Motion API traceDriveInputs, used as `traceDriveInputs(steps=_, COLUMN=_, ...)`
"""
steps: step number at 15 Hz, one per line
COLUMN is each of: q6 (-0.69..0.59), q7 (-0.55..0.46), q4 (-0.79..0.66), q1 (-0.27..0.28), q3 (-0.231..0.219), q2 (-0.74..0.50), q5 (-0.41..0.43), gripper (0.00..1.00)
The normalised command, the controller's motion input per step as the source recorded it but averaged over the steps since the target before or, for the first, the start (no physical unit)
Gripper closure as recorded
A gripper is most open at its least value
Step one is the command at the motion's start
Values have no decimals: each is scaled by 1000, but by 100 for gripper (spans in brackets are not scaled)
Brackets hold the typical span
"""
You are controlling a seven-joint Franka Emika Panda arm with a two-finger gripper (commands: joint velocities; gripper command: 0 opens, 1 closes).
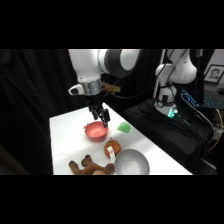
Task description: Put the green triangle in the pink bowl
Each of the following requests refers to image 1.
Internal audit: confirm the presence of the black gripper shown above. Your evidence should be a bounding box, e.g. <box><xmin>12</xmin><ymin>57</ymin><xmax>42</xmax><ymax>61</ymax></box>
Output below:
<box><xmin>83</xmin><ymin>93</ymin><xmax>111</xmax><ymax>129</ymax></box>

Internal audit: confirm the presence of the green triangle block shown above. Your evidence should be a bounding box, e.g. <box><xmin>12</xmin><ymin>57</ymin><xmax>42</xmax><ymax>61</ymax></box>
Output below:
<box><xmin>116</xmin><ymin>121</ymin><xmax>132</xmax><ymax>134</ymax></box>

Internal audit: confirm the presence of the pink bowl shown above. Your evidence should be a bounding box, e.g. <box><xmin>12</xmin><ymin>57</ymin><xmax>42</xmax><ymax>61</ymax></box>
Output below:
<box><xmin>82</xmin><ymin>120</ymin><xmax>110</xmax><ymax>143</ymax></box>

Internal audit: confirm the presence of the grey metal bowl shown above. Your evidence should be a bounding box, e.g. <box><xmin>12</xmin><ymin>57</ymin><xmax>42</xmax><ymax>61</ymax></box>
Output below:
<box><xmin>114</xmin><ymin>148</ymin><xmax>151</xmax><ymax>176</ymax></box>

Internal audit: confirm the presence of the orange plush toy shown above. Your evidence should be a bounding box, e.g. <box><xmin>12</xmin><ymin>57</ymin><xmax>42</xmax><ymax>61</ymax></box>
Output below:
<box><xmin>103</xmin><ymin>137</ymin><xmax>122</xmax><ymax>164</ymax></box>

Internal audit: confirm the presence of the brown plush teddy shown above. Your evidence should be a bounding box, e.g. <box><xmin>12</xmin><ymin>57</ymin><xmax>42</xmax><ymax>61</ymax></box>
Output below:
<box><xmin>68</xmin><ymin>154</ymin><xmax>116</xmax><ymax>176</ymax></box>

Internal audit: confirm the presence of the black draped robot stand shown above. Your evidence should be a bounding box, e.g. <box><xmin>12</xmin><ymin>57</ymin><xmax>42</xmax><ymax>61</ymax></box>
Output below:
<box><xmin>123</xmin><ymin>97</ymin><xmax>216</xmax><ymax>176</ymax></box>

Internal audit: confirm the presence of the black curtain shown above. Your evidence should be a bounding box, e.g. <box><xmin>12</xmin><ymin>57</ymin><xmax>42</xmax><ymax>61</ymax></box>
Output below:
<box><xmin>0</xmin><ymin>49</ymin><xmax>165</xmax><ymax>176</ymax></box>

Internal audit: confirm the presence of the green base light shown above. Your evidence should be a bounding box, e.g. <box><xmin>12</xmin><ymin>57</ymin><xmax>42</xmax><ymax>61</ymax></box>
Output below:
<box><xmin>166</xmin><ymin>107</ymin><xmax>180</xmax><ymax>120</ymax></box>

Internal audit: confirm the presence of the blue lit device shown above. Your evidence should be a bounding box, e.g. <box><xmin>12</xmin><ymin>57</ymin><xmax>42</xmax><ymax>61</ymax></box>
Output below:
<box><xmin>180</xmin><ymin>88</ymin><xmax>200</xmax><ymax>111</ymax></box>

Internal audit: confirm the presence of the blue backlit keyboard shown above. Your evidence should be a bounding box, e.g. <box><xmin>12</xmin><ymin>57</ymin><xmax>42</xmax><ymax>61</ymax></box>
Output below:
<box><xmin>202</xmin><ymin>91</ymin><xmax>224</xmax><ymax>110</ymax></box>

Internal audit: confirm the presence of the framed portrait picture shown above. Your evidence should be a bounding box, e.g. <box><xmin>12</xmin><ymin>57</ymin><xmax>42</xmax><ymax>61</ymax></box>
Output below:
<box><xmin>203</xmin><ymin>64</ymin><xmax>224</xmax><ymax>84</ymax></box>

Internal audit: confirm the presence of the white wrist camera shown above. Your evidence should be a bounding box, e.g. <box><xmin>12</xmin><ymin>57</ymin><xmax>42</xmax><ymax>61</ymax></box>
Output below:
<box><xmin>67</xmin><ymin>83</ymin><xmax>83</xmax><ymax>97</ymax></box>

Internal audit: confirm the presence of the yellow cable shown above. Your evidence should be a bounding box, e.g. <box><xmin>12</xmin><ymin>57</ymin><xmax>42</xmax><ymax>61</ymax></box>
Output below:
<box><xmin>208</xmin><ymin>108</ymin><xmax>224</xmax><ymax>152</ymax></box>

